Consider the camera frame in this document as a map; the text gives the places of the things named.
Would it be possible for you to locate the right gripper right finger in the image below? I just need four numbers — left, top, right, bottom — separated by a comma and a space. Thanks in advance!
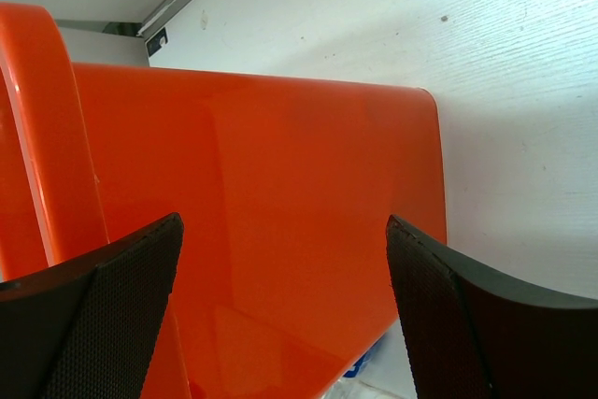
386, 215, 597, 398

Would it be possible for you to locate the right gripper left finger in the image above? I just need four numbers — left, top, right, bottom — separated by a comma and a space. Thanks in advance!
1, 213, 184, 398

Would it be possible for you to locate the orange plastic bin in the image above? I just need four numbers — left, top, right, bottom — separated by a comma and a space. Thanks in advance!
1, 4, 447, 398

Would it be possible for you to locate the dark blue label bottle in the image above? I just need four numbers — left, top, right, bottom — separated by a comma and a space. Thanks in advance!
323, 334, 405, 399

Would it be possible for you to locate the left aluminium frame rail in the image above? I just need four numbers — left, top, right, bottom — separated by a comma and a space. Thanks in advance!
55, 0, 192, 57

